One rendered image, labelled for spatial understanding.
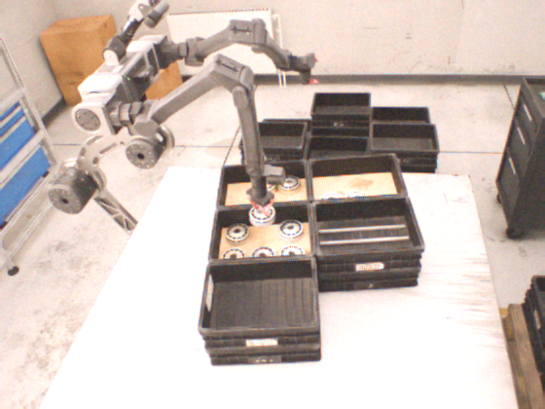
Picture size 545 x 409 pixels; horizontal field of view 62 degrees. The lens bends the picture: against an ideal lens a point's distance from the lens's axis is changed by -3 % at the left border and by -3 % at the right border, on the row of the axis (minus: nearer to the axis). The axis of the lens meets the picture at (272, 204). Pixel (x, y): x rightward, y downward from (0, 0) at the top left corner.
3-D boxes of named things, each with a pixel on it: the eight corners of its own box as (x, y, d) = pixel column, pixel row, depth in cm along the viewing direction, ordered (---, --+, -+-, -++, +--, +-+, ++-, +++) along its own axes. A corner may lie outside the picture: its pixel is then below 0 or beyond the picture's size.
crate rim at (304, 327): (198, 336, 150) (196, 332, 148) (207, 267, 173) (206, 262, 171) (321, 330, 147) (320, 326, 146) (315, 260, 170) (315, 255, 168)
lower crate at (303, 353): (209, 368, 164) (202, 351, 156) (217, 300, 186) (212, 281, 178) (322, 363, 161) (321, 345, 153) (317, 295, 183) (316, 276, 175)
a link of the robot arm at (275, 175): (252, 150, 168) (247, 169, 164) (283, 152, 166) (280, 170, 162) (256, 170, 178) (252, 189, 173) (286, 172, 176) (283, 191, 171)
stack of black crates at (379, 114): (368, 169, 330) (370, 129, 307) (369, 145, 352) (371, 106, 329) (426, 171, 322) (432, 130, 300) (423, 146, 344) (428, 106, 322)
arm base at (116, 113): (122, 123, 163) (111, 92, 155) (143, 123, 161) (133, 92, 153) (111, 135, 156) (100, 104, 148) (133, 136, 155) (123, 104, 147)
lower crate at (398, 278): (317, 295, 183) (316, 276, 175) (312, 241, 206) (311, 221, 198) (418, 288, 180) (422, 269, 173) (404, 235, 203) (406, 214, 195)
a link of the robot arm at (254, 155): (235, 64, 137) (228, 89, 131) (254, 64, 136) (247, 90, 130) (251, 157, 172) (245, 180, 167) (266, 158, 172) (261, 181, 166)
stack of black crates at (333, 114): (312, 167, 338) (309, 113, 308) (316, 144, 360) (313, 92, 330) (368, 168, 330) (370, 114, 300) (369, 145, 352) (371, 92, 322)
